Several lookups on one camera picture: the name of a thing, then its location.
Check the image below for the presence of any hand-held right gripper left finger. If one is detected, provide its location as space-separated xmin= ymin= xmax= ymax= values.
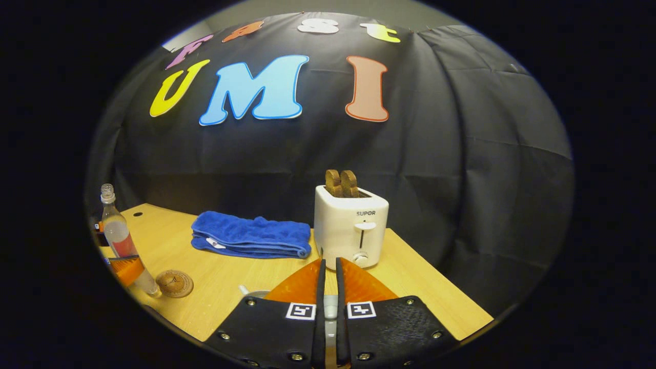
xmin=204 ymin=258 xmax=327 ymax=369

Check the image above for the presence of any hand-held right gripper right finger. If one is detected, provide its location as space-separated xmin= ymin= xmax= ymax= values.
xmin=335 ymin=257 xmax=460 ymax=369

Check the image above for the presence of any clear plastic water bottle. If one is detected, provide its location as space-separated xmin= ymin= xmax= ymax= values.
xmin=100 ymin=183 xmax=162 ymax=298

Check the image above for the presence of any round brown coaster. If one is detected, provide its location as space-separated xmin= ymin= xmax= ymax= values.
xmin=155 ymin=270 xmax=194 ymax=299

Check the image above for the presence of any white teacup lid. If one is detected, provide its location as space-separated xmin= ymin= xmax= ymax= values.
xmin=326 ymin=295 xmax=338 ymax=339

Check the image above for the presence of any folded blue towel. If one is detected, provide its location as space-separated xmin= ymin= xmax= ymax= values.
xmin=191 ymin=211 xmax=312 ymax=259

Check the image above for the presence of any white toaster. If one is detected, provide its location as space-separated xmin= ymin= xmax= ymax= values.
xmin=314 ymin=184 xmax=390 ymax=271

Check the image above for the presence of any brown bread slice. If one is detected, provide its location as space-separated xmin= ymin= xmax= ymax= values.
xmin=340 ymin=170 xmax=360 ymax=199
xmin=325 ymin=170 xmax=343 ymax=198

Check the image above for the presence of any black backdrop cloth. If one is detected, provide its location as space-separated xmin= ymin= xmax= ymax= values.
xmin=87 ymin=13 xmax=575 ymax=316

